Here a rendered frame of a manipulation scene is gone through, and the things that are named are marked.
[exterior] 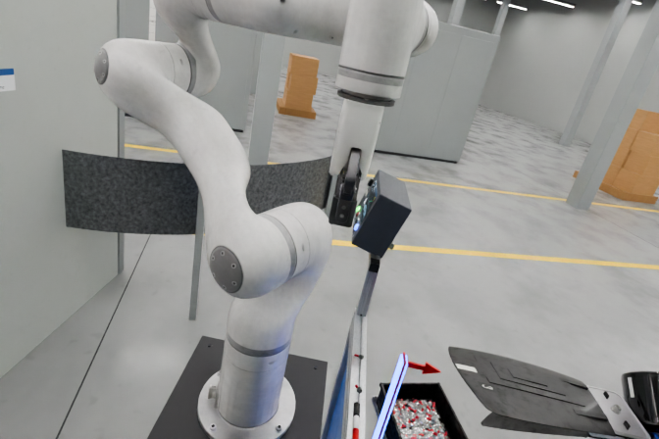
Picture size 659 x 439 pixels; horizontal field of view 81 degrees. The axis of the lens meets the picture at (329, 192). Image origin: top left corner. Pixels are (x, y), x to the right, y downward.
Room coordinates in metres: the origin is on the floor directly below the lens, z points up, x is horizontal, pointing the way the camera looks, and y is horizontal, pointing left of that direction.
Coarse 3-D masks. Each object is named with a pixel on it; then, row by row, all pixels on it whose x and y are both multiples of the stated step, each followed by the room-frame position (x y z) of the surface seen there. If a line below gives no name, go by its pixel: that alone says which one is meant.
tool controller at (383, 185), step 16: (384, 176) 1.27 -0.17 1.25; (368, 192) 1.27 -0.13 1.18; (384, 192) 1.11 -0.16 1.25; (400, 192) 1.19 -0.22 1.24; (368, 208) 1.12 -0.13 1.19; (384, 208) 1.08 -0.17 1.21; (400, 208) 1.07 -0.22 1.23; (368, 224) 1.08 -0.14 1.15; (384, 224) 1.08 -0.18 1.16; (400, 224) 1.07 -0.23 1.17; (352, 240) 1.08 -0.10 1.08; (368, 240) 1.08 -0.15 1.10; (384, 240) 1.07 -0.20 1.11
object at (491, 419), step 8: (488, 416) 0.67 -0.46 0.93; (496, 416) 0.66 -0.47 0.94; (504, 416) 0.66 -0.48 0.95; (488, 424) 0.64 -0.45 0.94; (496, 424) 0.64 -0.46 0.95; (504, 424) 0.63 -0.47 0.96; (512, 424) 0.62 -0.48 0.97; (520, 424) 0.62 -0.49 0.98; (528, 424) 0.61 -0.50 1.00; (536, 424) 0.60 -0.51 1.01; (536, 432) 0.58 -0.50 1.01; (544, 432) 0.58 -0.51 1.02; (552, 432) 0.57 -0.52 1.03; (560, 432) 0.56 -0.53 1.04; (568, 432) 0.56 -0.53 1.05; (576, 432) 0.55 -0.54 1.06; (584, 432) 0.54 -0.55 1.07
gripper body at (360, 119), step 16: (352, 96) 0.48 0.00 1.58; (352, 112) 0.46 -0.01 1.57; (368, 112) 0.47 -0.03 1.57; (352, 128) 0.46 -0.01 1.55; (368, 128) 0.46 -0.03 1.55; (336, 144) 0.46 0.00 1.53; (352, 144) 0.46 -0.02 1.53; (368, 144) 0.46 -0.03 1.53; (336, 160) 0.46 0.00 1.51; (368, 160) 0.46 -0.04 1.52
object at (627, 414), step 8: (592, 392) 0.53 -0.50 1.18; (600, 392) 0.53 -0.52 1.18; (608, 392) 0.53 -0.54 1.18; (600, 400) 0.51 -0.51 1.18; (608, 400) 0.52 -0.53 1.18; (616, 400) 0.52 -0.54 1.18; (624, 400) 0.52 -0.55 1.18; (608, 408) 0.50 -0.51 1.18; (624, 408) 0.51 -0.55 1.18; (608, 416) 0.48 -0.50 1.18; (616, 416) 0.48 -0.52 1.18; (624, 416) 0.49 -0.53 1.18; (632, 416) 0.49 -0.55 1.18; (616, 424) 0.47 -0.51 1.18; (632, 424) 0.47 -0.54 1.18; (640, 424) 0.48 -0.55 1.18; (616, 432) 0.45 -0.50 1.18; (624, 432) 0.45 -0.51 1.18; (632, 432) 0.46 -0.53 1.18; (640, 432) 0.46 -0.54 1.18
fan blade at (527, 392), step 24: (456, 360) 0.54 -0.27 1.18; (480, 360) 0.56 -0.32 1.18; (504, 360) 0.57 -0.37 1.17; (504, 384) 0.49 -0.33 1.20; (528, 384) 0.50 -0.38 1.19; (552, 384) 0.52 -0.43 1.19; (576, 384) 0.53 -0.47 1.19; (504, 408) 0.43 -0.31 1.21; (528, 408) 0.45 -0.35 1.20; (552, 408) 0.46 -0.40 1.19; (576, 408) 0.48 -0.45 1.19; (600, 408) 0.49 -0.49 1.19; (600, 432) 0.44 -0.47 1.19
